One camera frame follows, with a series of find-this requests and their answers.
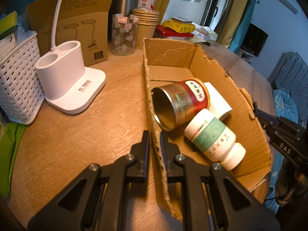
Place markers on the white cabinet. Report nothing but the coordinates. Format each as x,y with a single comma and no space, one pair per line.
246,56

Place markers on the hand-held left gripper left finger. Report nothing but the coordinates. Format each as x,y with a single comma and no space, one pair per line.
145,160

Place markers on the brown lamp carton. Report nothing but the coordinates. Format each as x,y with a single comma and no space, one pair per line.
96,28

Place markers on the black monitor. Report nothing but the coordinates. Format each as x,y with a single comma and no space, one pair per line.
255,39

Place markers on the white tissue box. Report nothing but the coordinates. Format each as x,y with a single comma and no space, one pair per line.
205,32

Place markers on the green pack of paper cups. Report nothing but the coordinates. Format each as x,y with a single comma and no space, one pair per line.
9,149

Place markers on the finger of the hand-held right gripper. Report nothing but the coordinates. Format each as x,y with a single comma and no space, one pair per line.
268,118

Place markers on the white block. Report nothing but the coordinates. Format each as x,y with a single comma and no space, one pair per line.
7,42

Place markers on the white desk lamp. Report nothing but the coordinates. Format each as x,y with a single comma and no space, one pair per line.
72,86

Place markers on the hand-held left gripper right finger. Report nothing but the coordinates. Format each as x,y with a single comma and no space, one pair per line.
163,150

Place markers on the steel thermos flask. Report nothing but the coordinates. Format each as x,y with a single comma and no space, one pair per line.
125,4

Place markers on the yellow printed packet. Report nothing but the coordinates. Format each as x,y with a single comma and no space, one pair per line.
179,27

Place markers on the grey padded headboard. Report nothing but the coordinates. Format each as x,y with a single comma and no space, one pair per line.
291,77

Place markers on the white woven plastic basket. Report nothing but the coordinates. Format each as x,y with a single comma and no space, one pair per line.
19,84

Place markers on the light blue blanket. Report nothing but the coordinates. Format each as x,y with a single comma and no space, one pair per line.
286,103

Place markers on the floral glass jar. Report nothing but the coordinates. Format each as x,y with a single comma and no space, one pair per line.
124,36

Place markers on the black sliding door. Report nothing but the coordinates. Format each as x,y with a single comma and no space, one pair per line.
214,2

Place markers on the white round-marked pad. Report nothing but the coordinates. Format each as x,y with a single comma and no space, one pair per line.
181,19

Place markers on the cardboard box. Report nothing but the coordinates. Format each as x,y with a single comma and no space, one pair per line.
240,115

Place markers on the clear plastic bags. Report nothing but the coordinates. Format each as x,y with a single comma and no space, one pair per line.
24,26

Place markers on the stack of brown paper cups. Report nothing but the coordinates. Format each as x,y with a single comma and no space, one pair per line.
145,28

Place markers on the gold metal can red label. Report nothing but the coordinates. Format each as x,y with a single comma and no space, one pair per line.
182,98

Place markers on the teal curtain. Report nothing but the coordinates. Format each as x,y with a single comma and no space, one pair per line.
251,12

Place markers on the yellow green sponge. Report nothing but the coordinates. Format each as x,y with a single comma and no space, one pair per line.
7,24

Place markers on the white small box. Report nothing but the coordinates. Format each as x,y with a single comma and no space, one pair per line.
219,103

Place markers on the white bottle green label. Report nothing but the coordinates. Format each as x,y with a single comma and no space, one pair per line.
211,132

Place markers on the red book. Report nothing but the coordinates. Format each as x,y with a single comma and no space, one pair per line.
166,31

